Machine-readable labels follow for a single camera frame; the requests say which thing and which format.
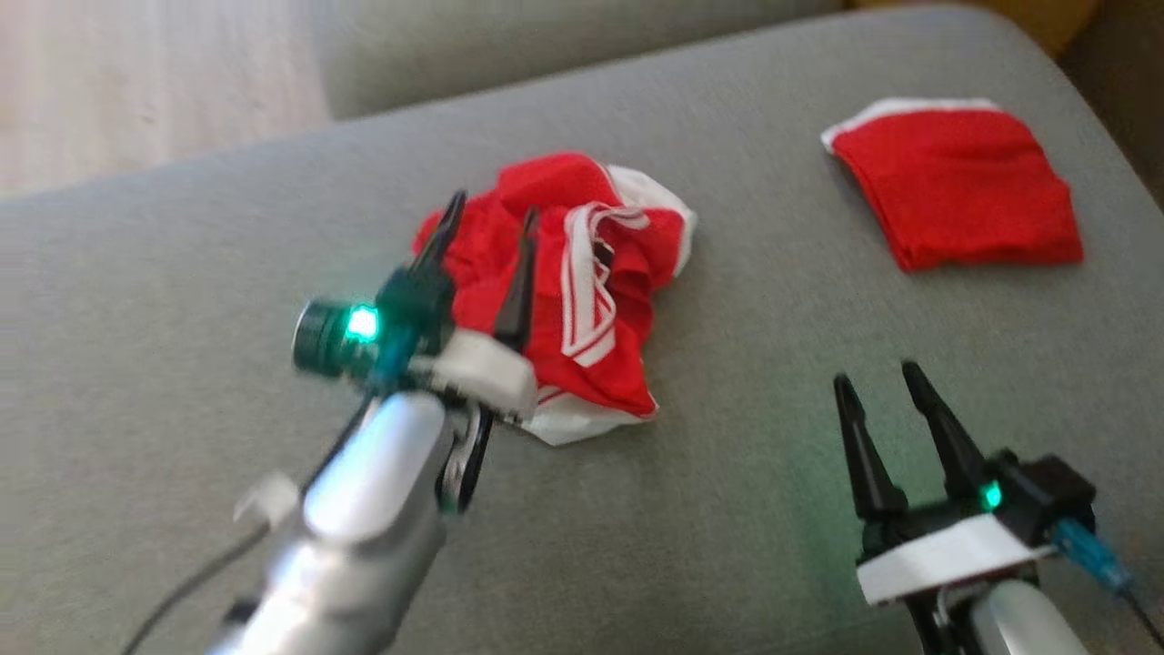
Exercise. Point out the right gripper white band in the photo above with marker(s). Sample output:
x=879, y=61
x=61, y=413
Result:
x=946, y=557

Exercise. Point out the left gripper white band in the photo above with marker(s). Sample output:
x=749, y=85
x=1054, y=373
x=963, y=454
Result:
x=482, y=373

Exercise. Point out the red and white jersey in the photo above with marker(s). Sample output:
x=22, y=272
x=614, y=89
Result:
x=600, y=273

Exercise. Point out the red shorts with white stripes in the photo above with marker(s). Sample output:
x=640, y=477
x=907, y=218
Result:
x=964, y=191

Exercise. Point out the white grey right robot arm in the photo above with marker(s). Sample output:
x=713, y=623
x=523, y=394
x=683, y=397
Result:
x=1009, y=623

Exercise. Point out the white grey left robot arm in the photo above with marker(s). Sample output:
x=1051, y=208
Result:
x=364, y=509

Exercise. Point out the grey fabric sofa cushion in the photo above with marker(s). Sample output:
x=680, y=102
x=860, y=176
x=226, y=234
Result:
x=509, y=45

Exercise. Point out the grey fabric sofa seat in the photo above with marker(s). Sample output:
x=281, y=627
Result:
x=227, y=273

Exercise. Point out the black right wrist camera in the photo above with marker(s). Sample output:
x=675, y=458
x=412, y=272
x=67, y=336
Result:
x=1046, y=496

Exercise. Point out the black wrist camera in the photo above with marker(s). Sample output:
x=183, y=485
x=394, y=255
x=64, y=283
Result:
x=1046, y=496
x=332, y=338

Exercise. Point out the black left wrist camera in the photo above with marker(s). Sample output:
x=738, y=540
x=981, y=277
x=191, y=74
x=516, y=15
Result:
x=332, y=338

